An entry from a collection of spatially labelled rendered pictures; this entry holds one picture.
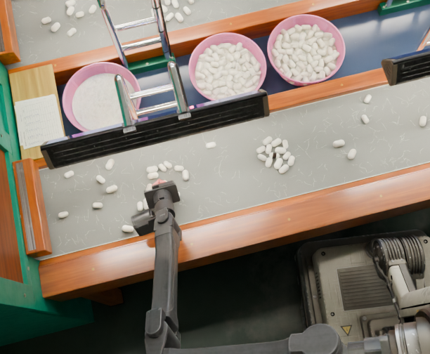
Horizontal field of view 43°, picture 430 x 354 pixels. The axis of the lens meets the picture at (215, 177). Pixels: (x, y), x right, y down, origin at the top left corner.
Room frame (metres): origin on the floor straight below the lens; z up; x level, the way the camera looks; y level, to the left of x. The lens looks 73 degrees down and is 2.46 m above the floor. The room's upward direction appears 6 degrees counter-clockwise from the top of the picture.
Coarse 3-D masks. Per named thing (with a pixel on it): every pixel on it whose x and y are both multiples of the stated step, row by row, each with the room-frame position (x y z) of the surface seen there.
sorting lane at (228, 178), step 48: (384, 96) 0.74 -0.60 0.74; (192, 144) 0.64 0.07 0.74; (240, 144) 0.62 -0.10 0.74; (288, 144) 0.61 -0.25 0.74; (384, 144) 0.57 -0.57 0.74; (48, 192) 0.52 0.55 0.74; (96, 192) 0.51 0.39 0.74; (192, 192) 0.47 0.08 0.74; (240, 192) 0.46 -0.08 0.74; (288, 192) 0.44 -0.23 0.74; (96, 240) 0.35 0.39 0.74
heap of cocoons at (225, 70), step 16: (208, 48) 0.99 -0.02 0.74; (224, 48) 0.99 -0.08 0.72; (240, 48) 0.98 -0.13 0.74; (208, 64) 0.93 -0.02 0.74; (224, 64) 0.93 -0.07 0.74; (240, 64) 0.93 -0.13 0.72; (256, 64) 0.91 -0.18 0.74; (208, 80) 0.87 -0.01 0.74; (224, 80) 0.86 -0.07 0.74; (240, 80) 0.85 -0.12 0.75; (256, 80) 0.85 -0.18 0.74; (208, 96) 0.82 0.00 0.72; (224, 96) 0.80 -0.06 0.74
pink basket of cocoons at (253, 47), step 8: (208, 40) 1.01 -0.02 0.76; (216, 40) 1.02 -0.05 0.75; (232, 40) 1.01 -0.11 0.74; (240, 40) 1.01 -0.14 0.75; (248, 40) 0.99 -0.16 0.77; (200, 48) 0.99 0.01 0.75; (248, 48) 0.98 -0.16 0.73; (256, 48) 0.96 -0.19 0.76; (192, 56) 0.95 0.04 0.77; (256, 56) 0.94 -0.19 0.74; (192, 64) 0.93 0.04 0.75; (264, 64) 0.90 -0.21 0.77; (192, 72) 0.90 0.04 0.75; (264, 72) 0.86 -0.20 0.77; (192, 80) 0.86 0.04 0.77; (256, 88) 0.81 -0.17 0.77
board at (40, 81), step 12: (24, 72) 0.95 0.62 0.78; (36, 72) 0.94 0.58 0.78; (48, 72) 0.94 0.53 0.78; (12, 84) 0.91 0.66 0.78; (24, 84) 0.90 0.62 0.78; (36, 84) 0.90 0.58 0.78; (48, 84) 0.89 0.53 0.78; (24, 96) 0.86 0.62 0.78; (36, 96) 0.85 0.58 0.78; (60, 120) 0.76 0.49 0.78; (24, 156) 0.64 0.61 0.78; (36, 156) 0.64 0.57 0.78
